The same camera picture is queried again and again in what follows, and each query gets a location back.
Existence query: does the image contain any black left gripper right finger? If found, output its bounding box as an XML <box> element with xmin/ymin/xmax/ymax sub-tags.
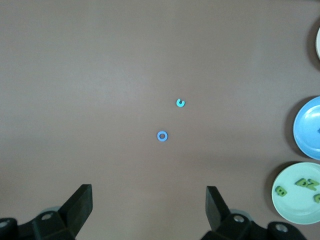
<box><xmin>201</xmin><ymin>185</ymin><xmax>268</xmax><ymax>240</ymax></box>

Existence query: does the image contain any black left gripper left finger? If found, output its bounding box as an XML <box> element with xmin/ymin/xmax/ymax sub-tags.
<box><xmin>17</xmin><ymin>184</ymin><xmax>94</xmax><ymax>240</ymax></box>

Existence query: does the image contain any green letter B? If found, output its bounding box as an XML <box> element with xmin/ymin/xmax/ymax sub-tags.
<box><xmin>274</xmin><ymin>185</ymin><xmax>288</xmax><ymax>198</ymax></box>

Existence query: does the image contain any green letter P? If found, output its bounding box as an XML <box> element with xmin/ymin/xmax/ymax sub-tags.
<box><xmin>294</xmin><ymin>177</ymin><xmax>310</xmax><ymax>188</ymax></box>

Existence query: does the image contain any green letter N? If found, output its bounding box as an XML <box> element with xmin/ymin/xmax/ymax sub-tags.
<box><xmin>305</xmin><ymin>178</ymin><xmax>320</xmax><ymax>192</ymax></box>

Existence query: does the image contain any green plate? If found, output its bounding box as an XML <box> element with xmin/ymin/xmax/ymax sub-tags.
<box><xmin>271</xmin><ymin>161</ymin><xmax>320</xmax><ymax>225</ymax></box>

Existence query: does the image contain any blue letter O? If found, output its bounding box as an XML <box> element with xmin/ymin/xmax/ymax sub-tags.
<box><xmin>156</xmin><ymin>130</ymin><xmax>169</xmax><ymax>143</ymax></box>

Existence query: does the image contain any blue plate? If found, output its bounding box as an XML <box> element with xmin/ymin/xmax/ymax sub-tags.
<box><xmin>292</xmin><ymin>96</ymin><xmax>320</xmax><ymax>161</ymax></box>

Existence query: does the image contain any beige plate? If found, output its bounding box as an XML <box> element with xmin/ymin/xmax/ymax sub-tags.
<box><xmin>315</xmin><ymin>24</ymin><xmax>320</xmax><ymax>60</ymax></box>

